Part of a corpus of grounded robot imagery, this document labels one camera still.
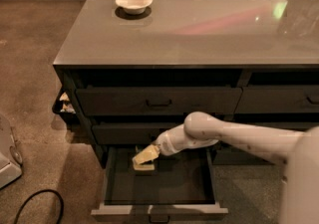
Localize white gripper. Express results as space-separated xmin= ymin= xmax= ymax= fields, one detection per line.
xmin=133 ymin=124 xmax=218 ymax=165

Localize green and yellow sponge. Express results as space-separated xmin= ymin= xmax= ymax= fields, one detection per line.
xmin=133 ymin=164 xmax=155 ymax=171

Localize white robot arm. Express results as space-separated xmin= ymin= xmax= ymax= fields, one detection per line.
xmin=133 ymin=112 xmax=319 ymax=224

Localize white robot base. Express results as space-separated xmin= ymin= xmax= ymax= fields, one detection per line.
xmin=0 ymin=114 xmax=23 ymax=189

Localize open bottom left drawer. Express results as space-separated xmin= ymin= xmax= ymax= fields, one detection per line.
xmin=91 ymin=147 xmax=228 ymax=224

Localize top left drawer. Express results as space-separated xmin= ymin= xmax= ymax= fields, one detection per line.
xmin=75 ymin=87 xmax=242 ymax=115

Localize bottom right drawer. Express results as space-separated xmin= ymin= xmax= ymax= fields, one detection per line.
xmin=210 ymin=143 xmax=283 ymax=165

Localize grey drawer cabinet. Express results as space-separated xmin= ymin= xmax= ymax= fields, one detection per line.
xmin=52 ymin=0 xmax=319 ymax=170

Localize top right drawer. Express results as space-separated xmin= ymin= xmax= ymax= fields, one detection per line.
xmin=235 ymin=86 xmax=319 ymax=114

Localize black bin with items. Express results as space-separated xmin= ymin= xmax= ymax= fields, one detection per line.
xmin=52 ymin=89 xmax=79 ymax=125

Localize white bowl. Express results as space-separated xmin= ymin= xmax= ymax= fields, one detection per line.
xmin=116 ymin=0 xmax=154 ymax=15

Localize black cable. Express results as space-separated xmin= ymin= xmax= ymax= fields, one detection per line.
xmin=13 ymin=189 xmax=65 ymax=224

